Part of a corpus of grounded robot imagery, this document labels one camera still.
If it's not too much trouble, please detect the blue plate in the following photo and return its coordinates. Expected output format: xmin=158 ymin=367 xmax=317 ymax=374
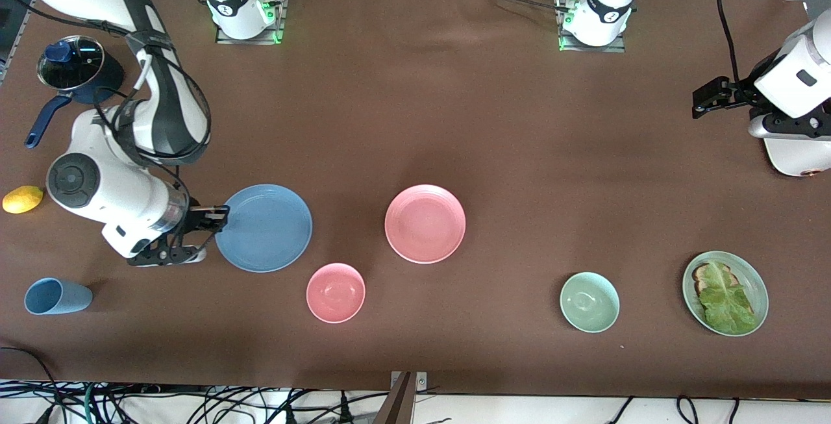
xmin=214 ymin=184 xmax=314 ymax=273

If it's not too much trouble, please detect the pink plate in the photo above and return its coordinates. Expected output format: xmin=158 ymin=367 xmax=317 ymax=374
xmin=384 ymin=184 xmax=467 ymax=264

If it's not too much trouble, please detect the white toaster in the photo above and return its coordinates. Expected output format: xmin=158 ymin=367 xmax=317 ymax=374
xmin=765 ymin=135 xmax=831 ymax=178

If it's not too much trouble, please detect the small pink bowl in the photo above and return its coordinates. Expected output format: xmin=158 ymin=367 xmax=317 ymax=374
xmin=306 ymin=262 xmax=366 ymax=324

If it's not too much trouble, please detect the blue cup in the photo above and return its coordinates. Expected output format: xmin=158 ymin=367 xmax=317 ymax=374
xmin=24 ymin=277 xmax=93 ymax=316

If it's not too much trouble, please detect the dark blue pot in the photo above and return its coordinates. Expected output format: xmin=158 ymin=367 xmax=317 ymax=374
xmin=25 ymin=54 xmax=125 ymax=149

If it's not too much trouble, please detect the yellow lemon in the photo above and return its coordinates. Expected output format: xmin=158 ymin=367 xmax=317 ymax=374
xmin=2 ymin=185 xmax=45 ymax=215

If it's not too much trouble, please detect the brown bread slice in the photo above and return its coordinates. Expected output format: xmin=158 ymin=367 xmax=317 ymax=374
xmin=692 ymin=264 xmax=741 ymax=295

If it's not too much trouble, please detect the brown table cloth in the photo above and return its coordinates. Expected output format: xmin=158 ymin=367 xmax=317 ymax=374
xmin=0 ymin=0 xmax=831 ymax=400

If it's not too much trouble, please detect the green plate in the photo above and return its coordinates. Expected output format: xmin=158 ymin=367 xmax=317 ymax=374
xmin=682 ymin=251 xmax=769 ymax=338

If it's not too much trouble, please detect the green lettuce leaf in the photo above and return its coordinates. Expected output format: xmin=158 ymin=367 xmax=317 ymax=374
xmin=698 ymin=262 xmax=759 ymax=335

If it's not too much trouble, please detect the small green bowl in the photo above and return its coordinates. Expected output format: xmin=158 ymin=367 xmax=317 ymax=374
xmin=560 ymin=271 xmax=621 ymax=334

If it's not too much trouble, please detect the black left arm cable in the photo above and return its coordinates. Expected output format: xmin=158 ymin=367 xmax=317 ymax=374
xmin=714 ymin=0 xmax=741 ymax=87

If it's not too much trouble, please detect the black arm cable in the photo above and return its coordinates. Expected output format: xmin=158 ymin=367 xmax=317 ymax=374
xmin=714 ymin=0 xmax=741 ymax=87
xmin=94 ymin=54 xmax=215 ymax=256

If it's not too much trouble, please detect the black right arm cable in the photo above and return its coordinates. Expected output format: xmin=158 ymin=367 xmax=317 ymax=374
xmin=94 ymin=54 xmax=215 ymax=256

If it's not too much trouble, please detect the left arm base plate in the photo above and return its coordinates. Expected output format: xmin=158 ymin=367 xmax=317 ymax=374
xmin=558 ymin=0 xmax=627 ymax=53

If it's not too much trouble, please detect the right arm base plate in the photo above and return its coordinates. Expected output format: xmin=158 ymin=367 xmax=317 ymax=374
xmin=214 ymin=0 xmax=286 ymax=45

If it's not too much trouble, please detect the dark camera pole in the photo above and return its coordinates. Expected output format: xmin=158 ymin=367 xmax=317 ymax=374
xmin=373 ymin=372 xmax=416 ymax=424

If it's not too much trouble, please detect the silver mounting bracket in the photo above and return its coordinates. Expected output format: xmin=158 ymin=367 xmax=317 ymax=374
xmin=390 ymin=371 xmax=428 ymax=391

